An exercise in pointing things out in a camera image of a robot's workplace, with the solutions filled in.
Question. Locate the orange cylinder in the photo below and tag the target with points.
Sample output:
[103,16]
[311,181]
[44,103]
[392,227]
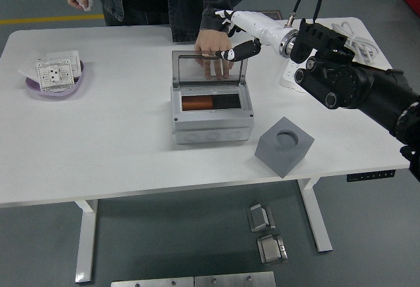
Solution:
[197,102]

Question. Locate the thin white sheet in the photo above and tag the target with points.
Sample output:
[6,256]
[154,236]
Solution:
[28,70]

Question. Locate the white power strip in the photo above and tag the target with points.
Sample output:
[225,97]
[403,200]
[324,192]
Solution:
[290,77]

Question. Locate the metal block with wedge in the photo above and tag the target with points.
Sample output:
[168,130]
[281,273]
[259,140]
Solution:
[260,218]

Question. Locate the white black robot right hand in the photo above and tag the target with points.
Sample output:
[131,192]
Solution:
[259,27]

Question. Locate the black table control panel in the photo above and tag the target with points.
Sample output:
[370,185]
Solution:
[370,175]

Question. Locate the grey cube with round hole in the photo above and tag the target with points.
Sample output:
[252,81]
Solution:
[279,160]

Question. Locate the grey electrical junction box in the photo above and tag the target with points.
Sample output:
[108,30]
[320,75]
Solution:
[210,126]

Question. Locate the white socket module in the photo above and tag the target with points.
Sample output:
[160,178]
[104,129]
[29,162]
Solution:
[54,75]

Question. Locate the white switch plate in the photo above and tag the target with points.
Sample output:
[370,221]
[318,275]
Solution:
[70,57]

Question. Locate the long metal floor plate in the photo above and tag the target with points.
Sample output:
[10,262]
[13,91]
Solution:
[151,283]
[234,280]

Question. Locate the transparent hinged box lid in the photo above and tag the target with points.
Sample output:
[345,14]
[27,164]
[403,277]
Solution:
[187,70]

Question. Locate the person's left hand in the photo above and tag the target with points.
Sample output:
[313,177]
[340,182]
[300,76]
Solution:
[211,42]

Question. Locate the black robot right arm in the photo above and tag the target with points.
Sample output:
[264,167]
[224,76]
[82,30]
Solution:
[361,83]

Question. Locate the white table leg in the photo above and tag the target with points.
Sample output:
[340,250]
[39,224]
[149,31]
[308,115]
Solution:
[318,221]
[86,241]

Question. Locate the small white object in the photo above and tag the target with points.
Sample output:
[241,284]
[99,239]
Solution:
[88,4]

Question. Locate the person's left forearm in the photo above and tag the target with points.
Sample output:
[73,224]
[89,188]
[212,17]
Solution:
[220,1]

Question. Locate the purple bowl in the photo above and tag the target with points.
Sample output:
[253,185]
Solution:
[75,86]

